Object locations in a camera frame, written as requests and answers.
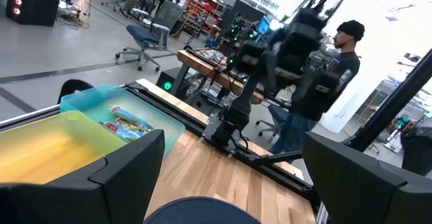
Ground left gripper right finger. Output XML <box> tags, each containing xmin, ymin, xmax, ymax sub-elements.
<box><xmin>302</xmin><ymin>132</ymin><xmax>432</xmax><ymax>224</ymax></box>

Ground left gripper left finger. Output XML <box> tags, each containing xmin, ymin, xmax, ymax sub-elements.
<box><xmin>0</xmin><ymin>129</ymin><xmax>166</xmax><ymax>224</ymax></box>

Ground red blue granola bar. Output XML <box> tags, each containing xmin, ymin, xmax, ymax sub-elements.
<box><xmin>99</xmin><ymin>120</ymin><xmax>144</xmax><ymax>142</ymax></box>
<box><xmin>110</xmin><ymin>106</ymin><xmax>155</xmax><ymax>132</ymax></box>

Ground wooden workbench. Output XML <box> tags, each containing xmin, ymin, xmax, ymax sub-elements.
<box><xmin>176</xmin><ymin>47</ymin><xmax>271</xmax><ymax>105</ymax></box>

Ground blue office chair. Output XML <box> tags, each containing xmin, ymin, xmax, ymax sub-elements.
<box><xmin>254</xmin><ymin>104</ymin><xmax>293</xmax><ymax>138</ymax></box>
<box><xmin>114</xmin><ymin>0</ymin><xmax>185</xmax><ymax>73</ymax></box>

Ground black bag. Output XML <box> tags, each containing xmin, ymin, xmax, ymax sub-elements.
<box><xmin>400</xmin><ymin>125</ymin><xmax>432</xmax><ymax>177</ymax></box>

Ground shelf with red bins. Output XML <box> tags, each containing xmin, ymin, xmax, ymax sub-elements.
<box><xmin>184</xmin><ymin>0</ymin><xmax>227</xmax><ymax>40</ymax></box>

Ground yellow plastic bin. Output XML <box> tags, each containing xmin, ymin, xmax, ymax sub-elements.
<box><xmin>0</xmin><ymin>110</ymin><xmax>128</xmax><ymax>185</ymax></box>

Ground black box green light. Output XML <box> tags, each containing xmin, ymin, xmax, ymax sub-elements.
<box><xmin>155</xmin><ymin>66</ymin><xmax>190</xmax><ymax>100</ymax></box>

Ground teal plastic bin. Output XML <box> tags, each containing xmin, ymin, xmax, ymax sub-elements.
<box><xmin>59</xmin><ymin>83</ymin><xmax>187</xmax><ymax>157</ymax></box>

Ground round dark blue woven mat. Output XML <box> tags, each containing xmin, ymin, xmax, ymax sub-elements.
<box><xmin>143</xmin><ymin>196</ymin><xmax>263</xmax><ymax>224</ymax></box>

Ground black computer tower pink lights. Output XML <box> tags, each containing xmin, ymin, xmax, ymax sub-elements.
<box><xmin>5</xmin><ymin>0</ymin><xmax>62</xmax><ymax>28</ymax></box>

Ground black curved frame handle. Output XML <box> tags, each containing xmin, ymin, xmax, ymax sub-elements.
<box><xmin>57</xmin><ymin>78</ymin><xmax>95</xmax><ymax>105</ymax></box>

